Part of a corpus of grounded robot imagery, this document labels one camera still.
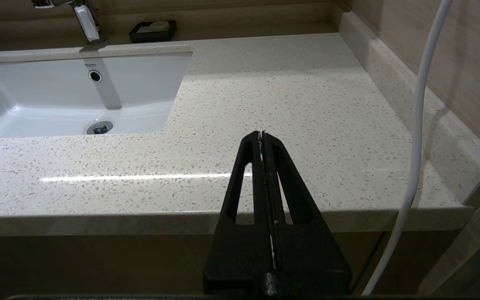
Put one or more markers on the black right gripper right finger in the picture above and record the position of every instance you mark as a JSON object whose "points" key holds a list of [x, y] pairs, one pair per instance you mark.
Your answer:
{"points": [[306, 250]]}

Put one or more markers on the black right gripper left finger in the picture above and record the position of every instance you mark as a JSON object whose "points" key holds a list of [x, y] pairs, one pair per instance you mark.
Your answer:
{"points": [[242, 246]]}

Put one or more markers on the brown vanity cabinet front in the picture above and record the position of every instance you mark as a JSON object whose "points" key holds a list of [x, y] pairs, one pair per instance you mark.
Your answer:
{"points": [[98, 262]]}

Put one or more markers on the chrome sink drain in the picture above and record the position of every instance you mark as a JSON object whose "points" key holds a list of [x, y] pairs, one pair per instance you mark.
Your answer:
{"points": [[99, 127]]}

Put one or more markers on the black soap dish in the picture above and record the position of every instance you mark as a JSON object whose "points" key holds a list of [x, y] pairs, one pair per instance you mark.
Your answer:
{"points": [[140, 36]]}

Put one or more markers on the round soap bar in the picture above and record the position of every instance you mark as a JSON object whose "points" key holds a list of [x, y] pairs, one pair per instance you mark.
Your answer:
{"points": [[158, 26]]}

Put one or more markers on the white sink basin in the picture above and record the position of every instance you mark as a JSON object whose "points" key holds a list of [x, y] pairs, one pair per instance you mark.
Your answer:
{"points": [[56, 96]]}

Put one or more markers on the chrome faucet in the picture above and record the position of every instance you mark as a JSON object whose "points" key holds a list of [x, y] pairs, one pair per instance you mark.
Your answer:
{"points": [[86, 23]]}

